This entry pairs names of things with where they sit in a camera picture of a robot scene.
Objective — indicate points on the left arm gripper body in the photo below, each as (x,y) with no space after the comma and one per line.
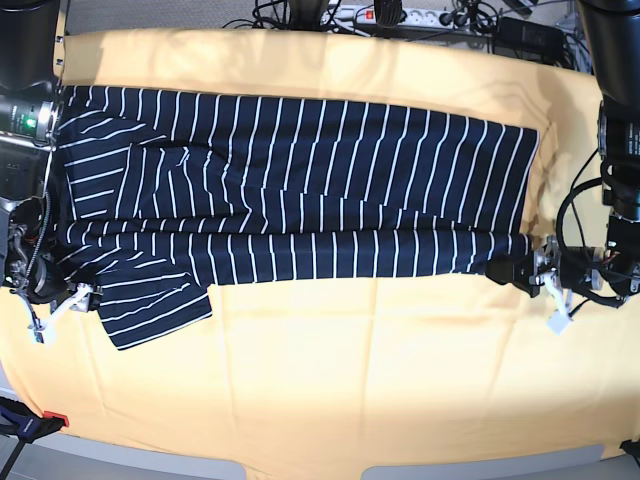
(548,262)

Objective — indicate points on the black clamp right corner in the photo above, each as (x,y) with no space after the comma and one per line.
(631,447)

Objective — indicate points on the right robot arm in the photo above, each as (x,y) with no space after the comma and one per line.
(31,181)

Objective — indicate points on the white power strip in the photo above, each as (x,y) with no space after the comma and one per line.
(358,17)

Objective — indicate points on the black power adapter brick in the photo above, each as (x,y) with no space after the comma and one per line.
(520,36)

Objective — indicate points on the blue red table clamp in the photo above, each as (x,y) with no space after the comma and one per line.
(19,421)

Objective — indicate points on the navy white-striped T-shirt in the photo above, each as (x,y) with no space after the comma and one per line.
(168,193)

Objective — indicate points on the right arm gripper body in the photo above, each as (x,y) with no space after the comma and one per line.
(46,284)

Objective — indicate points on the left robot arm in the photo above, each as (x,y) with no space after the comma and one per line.
(612,33)

